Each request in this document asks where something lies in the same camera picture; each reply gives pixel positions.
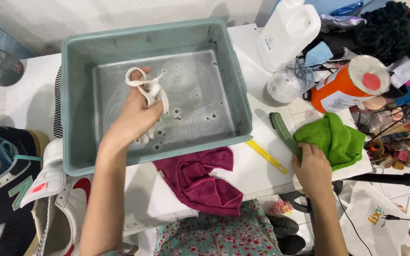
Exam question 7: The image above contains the person's left hand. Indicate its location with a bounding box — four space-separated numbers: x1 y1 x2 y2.
106 67 165 147

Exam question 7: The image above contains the person's right hand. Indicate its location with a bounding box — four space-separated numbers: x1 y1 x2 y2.
292 142 334 202

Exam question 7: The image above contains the white shoelace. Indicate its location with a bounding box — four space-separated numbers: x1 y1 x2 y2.
125 67 170 144

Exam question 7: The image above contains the green scrub brush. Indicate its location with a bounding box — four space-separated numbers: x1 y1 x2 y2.
268 112 302 160

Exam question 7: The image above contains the green microfibre cloth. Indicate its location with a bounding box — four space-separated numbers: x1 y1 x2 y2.
293 112 367 172

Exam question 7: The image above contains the yellow plastic stick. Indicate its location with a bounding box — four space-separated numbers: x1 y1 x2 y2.
245 139 289 175

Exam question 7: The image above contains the teal plastic basin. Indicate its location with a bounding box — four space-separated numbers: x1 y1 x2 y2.
61 18 253 177

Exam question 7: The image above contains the red patterned plastic packet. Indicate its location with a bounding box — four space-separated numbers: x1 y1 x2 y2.
267 199 294 215

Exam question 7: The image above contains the clear plastic jar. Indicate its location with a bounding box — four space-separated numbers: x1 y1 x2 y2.
267 59 315 104

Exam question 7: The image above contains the orange can with red cap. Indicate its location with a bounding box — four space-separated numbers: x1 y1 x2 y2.
310 55 391 114

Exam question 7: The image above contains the black shoe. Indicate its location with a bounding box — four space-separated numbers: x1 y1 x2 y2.
266 213 307 256

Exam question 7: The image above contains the black tripod pole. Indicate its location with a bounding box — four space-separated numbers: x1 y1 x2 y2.
345 171 410 194

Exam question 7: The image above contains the black white striped cloth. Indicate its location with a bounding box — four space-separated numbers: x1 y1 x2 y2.
53 65 64 139

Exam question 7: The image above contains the heap of small paint pots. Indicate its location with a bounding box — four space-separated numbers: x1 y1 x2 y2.
365 103 410 170

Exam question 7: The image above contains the light blue cloth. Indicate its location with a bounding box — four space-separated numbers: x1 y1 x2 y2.
305 41 334 67

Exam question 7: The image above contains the white printed tote bag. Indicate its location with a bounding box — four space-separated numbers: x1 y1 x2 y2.
338 181 410 256

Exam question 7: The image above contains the magenta microfibre cloth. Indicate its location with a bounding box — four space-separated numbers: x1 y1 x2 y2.
153 146 244 217

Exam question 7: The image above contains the white plastic jug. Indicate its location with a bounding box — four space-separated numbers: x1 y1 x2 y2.
256 0 322 73

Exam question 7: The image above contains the floral shirt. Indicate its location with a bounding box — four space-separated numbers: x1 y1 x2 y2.
153 199 284 256

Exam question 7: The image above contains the white paper label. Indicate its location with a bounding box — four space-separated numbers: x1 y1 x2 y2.
390 57 410 89

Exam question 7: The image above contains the dark knitted yarn bundle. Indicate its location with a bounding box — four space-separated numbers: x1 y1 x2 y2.
351 1 410 64

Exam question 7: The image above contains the blue plastic bag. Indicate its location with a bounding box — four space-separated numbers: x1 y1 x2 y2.
330 2 364 16

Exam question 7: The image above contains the white sneaker with red mark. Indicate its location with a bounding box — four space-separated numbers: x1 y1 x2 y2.
20 139 92 256

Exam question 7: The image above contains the black sneaker with teal laces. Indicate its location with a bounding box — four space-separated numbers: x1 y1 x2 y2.
0 124 51 256

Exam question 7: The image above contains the black cable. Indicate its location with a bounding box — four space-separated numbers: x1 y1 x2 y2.
333 194 373 256

